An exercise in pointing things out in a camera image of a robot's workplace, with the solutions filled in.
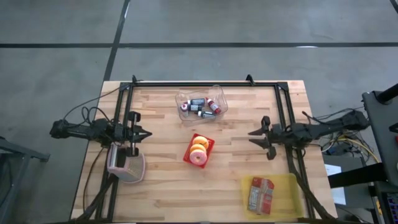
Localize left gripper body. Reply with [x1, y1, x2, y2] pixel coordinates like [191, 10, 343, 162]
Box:
[119, 111, 141, 157]

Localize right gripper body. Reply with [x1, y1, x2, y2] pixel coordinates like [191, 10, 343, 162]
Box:
[262, 116, 284, 161]

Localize orange donut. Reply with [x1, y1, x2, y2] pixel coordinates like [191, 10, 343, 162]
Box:
[193, 135, 210, 149]
[189, 142, 208, 155]

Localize red snack package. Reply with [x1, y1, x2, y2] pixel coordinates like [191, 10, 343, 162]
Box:
[247, 176, 275, 216]

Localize pink donut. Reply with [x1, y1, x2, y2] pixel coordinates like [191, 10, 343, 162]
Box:
[189, 149, 208, 166]

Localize pink and white basket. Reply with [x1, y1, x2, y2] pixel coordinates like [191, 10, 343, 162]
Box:
[106, 141, 146, 184]

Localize red plastic basket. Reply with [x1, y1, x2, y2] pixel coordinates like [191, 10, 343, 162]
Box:
[182, 133, 216, 169]

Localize clear plastic bin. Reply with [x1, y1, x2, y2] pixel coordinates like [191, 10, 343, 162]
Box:
[175, 85, 229, 127]

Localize yellow plastic tray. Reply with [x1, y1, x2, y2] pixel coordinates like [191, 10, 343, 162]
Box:
[241, 173, 305, 220]

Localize white paper sheet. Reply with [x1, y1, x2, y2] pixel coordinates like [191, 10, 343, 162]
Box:
[324, 164, 347, 206]

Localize black flat bar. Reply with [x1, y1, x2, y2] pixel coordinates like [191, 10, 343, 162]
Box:
[328, 162, 388, 189]

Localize grey equipment cabinet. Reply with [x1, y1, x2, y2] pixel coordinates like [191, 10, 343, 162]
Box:
[361, 83, 398, 187]

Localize grey metal stand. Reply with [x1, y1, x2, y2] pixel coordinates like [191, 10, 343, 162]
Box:
[0, 136, 51, 224]

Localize black equipment cart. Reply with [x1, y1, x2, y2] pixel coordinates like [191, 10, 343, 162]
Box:
[368, 182, 398, 224]

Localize black aluminium table frame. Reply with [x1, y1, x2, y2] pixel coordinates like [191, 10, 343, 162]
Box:
[73, 74, 336, 223]

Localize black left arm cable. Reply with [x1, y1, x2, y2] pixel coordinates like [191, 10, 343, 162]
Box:
[63, 79, 144, 125]

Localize tangled floor cable bundle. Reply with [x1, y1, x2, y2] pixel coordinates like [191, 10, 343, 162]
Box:
[320, 124, 382, 164]

